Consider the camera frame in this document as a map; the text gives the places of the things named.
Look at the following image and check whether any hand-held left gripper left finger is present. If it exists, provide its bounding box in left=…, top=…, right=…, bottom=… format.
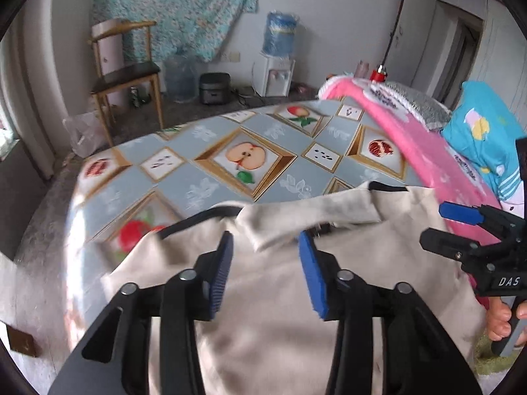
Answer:
left=48, top=230, right=235, bottom=395

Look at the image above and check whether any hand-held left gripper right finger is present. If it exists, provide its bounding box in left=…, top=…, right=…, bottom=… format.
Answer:
left=298, top=230, right=482, bottom=395

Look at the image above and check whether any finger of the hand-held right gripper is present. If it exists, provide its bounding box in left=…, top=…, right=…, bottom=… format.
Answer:
left=420, top=229, right=511, bottom=268
left=440, top=201, right=527, bottom=239

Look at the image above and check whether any beige zip jacket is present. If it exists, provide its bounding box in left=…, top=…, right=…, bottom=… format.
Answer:
left=101, top=181, right=490, bottom=395

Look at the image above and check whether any person's right hand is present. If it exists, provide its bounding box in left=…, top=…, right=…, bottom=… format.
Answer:
left=485, top=298, right=527, bottom=342

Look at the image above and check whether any pink printed blanket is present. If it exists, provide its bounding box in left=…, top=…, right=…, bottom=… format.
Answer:
left=319, top=75, right=515, bottom=256

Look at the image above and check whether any blue cartoon print pillow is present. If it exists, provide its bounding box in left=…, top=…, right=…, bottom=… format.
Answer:
left=440, top=81, right=527, bottom=211

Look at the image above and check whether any silver quilted mat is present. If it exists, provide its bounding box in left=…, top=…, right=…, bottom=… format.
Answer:
left=371, top=81, right=452, bottom=130

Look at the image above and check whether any black rice cooker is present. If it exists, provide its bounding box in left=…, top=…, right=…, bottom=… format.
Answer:
left=199, top=72, right=232, bottom=106

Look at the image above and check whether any clear plastic bag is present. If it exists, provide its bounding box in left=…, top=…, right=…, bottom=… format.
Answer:
left=63, top=111, right=108, bottom=158

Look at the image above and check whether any white water dispenser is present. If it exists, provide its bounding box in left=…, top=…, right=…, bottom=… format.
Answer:
left=252, top=55, right=296, bottom=98

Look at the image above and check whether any empty clear water jug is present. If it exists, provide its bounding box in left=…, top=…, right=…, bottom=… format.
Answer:
left=164, top=51, right=201, bottom=104

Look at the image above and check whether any small cardboard box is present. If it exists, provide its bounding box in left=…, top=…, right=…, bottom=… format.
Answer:
left=6, top=324, right=42, bottom=357

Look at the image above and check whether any wooden chair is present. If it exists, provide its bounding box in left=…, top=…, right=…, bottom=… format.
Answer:
left=88, top=20, right=165, bottom=146

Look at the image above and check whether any blue water bottle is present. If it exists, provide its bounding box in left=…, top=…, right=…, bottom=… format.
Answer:
left=263, top=10, right=300, bottom=59

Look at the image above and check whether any grey curtain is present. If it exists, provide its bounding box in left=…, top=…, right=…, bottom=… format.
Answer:
left=0, top=20, right=55, bottom=182

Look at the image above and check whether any door frame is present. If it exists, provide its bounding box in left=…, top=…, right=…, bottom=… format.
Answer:
left=428, top=0, right=487, bottom=104

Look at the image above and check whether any black power cable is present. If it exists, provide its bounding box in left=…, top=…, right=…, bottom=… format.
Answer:
left=230, top=86, right=265, bottom=108

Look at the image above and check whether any thin wall cable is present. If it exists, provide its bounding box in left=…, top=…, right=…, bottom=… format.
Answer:
left=385, top=0, right=412, bottom=67

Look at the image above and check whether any teal floral wall cloth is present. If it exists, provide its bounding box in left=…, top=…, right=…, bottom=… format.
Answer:
left=91, top=0, right=262, bottom=63

